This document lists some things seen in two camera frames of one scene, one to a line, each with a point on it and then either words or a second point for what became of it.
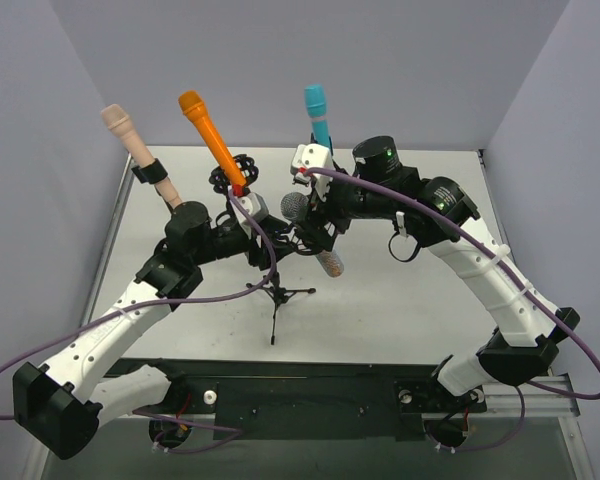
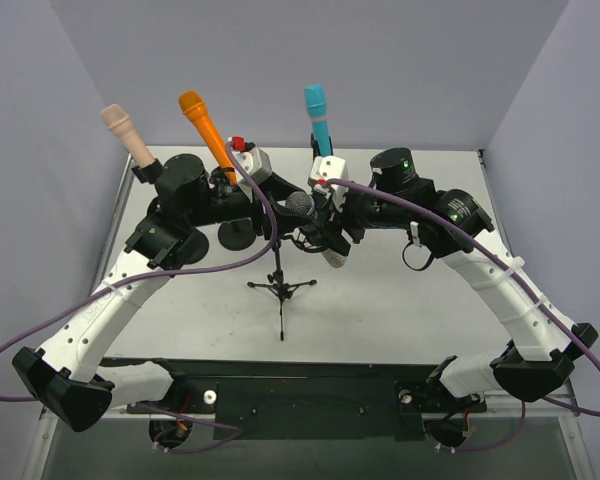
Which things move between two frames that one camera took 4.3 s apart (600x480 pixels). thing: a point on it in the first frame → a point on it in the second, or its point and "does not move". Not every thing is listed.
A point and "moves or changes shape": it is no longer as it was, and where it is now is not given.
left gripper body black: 268,248 → 268,209
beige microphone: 118,122 does not move
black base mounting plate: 312,400 does not move
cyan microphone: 315,97 does not move
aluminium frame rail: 503,401 does not move
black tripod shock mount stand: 277,293 moves or changes shape
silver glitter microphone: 294,207 moves or changes shape
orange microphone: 193,105 does not move
